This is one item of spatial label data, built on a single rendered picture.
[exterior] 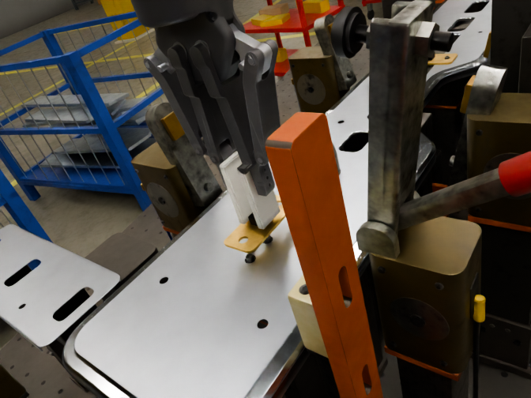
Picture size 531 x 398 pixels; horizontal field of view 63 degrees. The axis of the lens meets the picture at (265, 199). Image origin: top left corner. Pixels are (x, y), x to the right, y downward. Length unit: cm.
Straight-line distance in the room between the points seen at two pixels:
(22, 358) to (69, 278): 48
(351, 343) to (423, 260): 9
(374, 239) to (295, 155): 16
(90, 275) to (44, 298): 5
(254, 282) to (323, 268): 20
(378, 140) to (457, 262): 10
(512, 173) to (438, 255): 8
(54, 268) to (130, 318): 16
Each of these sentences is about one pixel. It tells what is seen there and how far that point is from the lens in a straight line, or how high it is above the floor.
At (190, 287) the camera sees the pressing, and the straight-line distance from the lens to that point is 44.
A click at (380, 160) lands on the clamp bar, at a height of 113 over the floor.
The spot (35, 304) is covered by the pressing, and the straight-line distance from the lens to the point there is 54.
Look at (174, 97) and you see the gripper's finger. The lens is 40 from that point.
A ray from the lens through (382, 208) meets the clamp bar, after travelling 31.
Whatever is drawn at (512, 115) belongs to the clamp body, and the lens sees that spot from 45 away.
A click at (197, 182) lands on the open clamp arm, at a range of 56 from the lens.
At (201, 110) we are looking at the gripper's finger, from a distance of 38.
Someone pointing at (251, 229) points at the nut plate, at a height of 103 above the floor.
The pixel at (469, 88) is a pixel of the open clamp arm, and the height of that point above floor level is 109.
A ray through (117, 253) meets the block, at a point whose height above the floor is 98.
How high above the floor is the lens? 128
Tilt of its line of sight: 33 degrees down
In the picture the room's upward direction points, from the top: 18 degrees counter-clockwise
